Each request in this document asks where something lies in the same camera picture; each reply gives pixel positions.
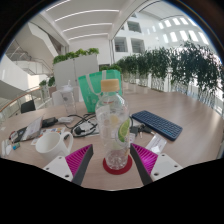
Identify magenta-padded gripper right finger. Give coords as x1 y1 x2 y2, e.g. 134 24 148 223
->
129 142 184 186

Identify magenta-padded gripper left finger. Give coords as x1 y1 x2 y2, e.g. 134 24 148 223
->
43 143 95 186

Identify clear plastic bottle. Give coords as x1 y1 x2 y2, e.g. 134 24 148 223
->
94 78 131 171

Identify white plastic packet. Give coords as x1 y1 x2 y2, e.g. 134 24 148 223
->
145 133 168 155

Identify white mug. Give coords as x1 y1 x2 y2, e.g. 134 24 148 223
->
34 131 74 164

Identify bunch of keys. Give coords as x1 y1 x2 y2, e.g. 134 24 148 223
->
129 123 156 138

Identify flat round red coaster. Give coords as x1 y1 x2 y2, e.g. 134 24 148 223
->
102 154 134 176

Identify dark blue keyboard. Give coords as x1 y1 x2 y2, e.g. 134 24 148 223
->
131 109 184 142

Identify black charger block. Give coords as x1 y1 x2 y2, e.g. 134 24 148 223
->
41 116 59 129

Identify white printed booklet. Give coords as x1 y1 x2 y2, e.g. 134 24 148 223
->
20 114 45 142

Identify dark notebook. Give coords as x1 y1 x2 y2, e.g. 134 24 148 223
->
9 124 31 144

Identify clear bottle with white cap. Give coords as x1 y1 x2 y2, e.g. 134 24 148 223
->
59 83 79 116

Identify dark office chair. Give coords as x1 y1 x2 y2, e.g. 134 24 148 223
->
20 99 37 115

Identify green tote bag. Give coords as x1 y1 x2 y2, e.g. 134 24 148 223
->
77 69 123 114

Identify small planter with green plants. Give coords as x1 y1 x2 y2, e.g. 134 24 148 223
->
38 75 57 102

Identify white planter cabinet with plants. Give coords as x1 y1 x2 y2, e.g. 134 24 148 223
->
52 47 100 92

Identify row of green potted plants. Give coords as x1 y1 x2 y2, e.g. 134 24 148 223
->
114 41 224 112

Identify ceiling light strips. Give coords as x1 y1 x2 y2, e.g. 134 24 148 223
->
44 0 122 43

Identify black cable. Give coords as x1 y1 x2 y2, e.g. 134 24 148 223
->
64 113 100 138

